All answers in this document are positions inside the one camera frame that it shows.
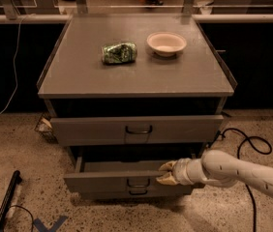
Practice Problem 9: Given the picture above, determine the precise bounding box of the white paper bowl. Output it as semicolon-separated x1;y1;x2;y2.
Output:
146;32;187;57

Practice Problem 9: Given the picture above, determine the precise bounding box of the grey bottom drawer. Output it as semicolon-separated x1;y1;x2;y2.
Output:
81;187;193;200

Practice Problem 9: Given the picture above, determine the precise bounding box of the grey drawer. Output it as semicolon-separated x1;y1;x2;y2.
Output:
64;144;201;194
81;187;193;200
50;115;224;146

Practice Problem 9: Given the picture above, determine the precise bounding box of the grey drawer cabinet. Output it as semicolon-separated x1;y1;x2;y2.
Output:
35;14;238;201

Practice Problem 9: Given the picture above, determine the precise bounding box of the thin black floor cable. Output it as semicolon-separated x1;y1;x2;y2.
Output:
0;195;35;232

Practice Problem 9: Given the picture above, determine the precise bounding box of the blue tape cross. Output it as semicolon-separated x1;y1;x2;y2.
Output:
33;215;69;232

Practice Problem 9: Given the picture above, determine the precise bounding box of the black bar on floor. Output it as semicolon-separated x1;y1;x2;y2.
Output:
0;170;22;232

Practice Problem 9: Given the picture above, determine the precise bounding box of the white cable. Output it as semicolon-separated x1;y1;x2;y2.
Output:
0;14;34;147

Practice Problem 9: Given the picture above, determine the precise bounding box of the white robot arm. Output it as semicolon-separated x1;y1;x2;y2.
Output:
156;150;273;198

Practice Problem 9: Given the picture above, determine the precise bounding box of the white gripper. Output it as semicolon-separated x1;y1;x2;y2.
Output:
156;159;205;186

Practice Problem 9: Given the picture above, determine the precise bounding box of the grey top drawer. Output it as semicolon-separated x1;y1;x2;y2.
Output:
50;115;224;146

